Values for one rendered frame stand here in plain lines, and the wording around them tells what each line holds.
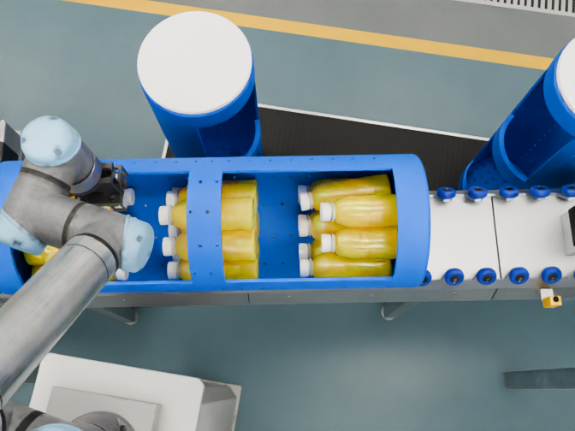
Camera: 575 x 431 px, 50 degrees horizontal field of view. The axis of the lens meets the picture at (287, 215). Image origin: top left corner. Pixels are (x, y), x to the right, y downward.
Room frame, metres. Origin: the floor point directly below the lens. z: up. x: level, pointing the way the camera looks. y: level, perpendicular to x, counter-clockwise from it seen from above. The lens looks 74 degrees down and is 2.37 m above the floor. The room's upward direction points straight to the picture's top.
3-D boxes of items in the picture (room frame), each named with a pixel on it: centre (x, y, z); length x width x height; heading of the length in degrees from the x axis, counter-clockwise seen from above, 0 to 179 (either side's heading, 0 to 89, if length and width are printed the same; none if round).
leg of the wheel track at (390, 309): (0.28, -0.39, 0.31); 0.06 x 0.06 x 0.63; 1
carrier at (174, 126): (0.76, 0.22, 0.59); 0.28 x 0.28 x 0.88
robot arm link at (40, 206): (0.24, 0.36, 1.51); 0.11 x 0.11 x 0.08; 72
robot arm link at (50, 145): (0.34, 0.34, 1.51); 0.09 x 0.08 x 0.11; 162
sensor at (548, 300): (0.22, -0.62, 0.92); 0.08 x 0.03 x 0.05; 1
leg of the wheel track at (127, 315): (0.26, 0.60, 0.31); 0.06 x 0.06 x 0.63; 1
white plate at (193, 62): (0.76, 0.22, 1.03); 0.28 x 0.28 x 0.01
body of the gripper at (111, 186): (0.34, 0.33, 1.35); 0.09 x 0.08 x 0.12; 91
